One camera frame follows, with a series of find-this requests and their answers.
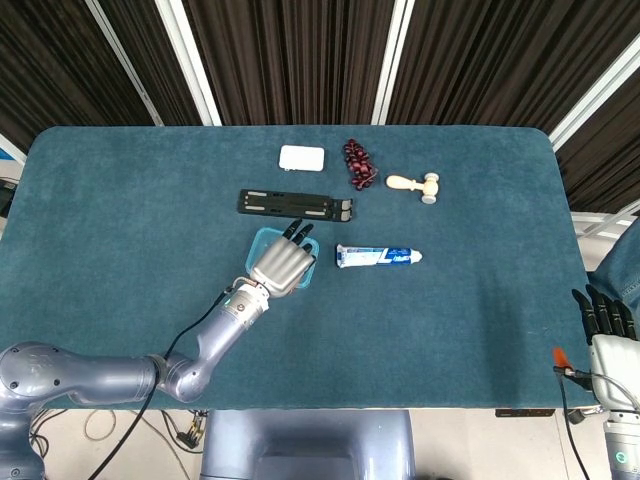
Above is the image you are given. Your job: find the thin grey frame post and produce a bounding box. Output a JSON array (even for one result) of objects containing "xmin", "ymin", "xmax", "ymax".
[{"xmin": 84, "ymin": 0, "xmax": 165, "ymax": 126}]

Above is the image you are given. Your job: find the black table edge bracket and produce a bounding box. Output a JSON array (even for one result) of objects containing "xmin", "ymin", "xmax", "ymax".
[{"xmin": 494, "ymin": 408, "xmax": 556, "ymax": 419}]

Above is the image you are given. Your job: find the black device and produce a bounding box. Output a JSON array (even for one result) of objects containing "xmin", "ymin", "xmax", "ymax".
[{"xmin": 0, "ymin": 174, "xmax": 19, "ymax": 217}]

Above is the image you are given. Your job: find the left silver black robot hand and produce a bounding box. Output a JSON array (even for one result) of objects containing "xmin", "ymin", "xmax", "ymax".
[{"xmin": 248, "ymin": 218, "xmax": 320, "ymax": 299}]

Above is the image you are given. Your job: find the clear plastic food container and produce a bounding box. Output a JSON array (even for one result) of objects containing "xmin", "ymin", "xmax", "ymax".
[{"xmin": 248, "ymin": 227, "xmax": 320, "ymax": 290}]

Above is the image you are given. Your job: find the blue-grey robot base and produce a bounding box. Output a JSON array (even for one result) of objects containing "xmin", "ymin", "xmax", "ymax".
[{"xmin": 199, "ymin": 409, "xmax": 417, "ymax": 480}]

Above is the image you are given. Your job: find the black yellow plug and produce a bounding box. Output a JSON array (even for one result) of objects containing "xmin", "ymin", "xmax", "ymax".
[{"xmin": 177, "ymin": 409, "xmax": 207, "ymax": 451}]

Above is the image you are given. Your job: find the white blue board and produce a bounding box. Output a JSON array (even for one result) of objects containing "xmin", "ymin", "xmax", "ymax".
[{"xmin": 0, "ymin": 133, "xmax": 27, "ymax": 165}]

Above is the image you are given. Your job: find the dark brown pleated curtain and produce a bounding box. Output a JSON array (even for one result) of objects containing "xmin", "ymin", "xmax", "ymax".
[{"xmin": 0, "ymin": 0, "xmax": 640, "ymax": 216}]

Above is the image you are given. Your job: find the white rectangular box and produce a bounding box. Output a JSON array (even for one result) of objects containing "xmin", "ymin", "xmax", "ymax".
[{"xmin": 278, "ymin": 144, "xmax": 327, "ymax": 173}]

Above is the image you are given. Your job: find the teal table cloth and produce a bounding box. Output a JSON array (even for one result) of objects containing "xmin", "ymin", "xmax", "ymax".
[{"xmin": 0, "ymin": 124, "xmax": 601, "ymax": 411}]

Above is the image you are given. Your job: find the dark red grape bunch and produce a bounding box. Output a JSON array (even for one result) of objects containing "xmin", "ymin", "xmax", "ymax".
[{"xmin": 342, "ymin": 138, "xmax": 377, "ymax": 191}]

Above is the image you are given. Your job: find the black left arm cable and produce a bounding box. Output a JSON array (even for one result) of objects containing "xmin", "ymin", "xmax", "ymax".
[{"xmin": 82, "ymin": 289, "xmax": 236, "ymax": 480}]

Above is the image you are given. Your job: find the black floor cable bundle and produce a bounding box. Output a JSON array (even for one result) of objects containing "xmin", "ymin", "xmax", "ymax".
[{"xmin": 27, "ymin": 408, "xmax": 69, "ymax": 459}]

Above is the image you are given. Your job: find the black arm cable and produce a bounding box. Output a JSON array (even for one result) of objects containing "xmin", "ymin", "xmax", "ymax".
[
  {"xmin": 558, "ymin": 369, "xmax": 592, "ymax": 480},
  {"xmin": 82, "ymin": 289, "xmax": 236, "ymax": 480}
]

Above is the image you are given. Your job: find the white frame post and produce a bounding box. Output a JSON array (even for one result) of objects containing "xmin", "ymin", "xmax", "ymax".
[
  {"xmin": 154, "ymin": 0, "xmax": 223, "ymax": 126},
  {"xmin": 370, "ymin": 0, "xmax": 416, "ymax": 126},
  {"xmin": 548, "ymin": 44, "xmax": 640, "ymax": 151}
]

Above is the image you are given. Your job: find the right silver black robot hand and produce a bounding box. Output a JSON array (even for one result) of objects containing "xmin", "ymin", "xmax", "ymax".
[{"xmin": 552, "ymin": 284, "xmax": 640, "ymax": 406}]

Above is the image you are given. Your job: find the black folding stand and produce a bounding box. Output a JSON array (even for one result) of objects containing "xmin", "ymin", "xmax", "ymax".
[{"xmin": 236, "ymin": 188, "xmax": 354, "ymax": 223}]

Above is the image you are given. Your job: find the small wooden mallet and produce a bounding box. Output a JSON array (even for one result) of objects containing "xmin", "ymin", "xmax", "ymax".
[{"xmin": 385, "ymin": 171, "xmax": 441, "ymax": 206}]

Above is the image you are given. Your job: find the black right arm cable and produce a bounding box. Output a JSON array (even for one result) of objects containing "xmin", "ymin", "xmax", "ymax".
[{"xmin": 558, "ymin": 369, "xmax": 592, "ymax": 480}]

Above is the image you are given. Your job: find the white blue toothpaste tube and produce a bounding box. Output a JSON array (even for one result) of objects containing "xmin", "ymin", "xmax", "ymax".
[{"xmin": 335, "ymin": 243, "xmax": 424, "ymax": 270}]

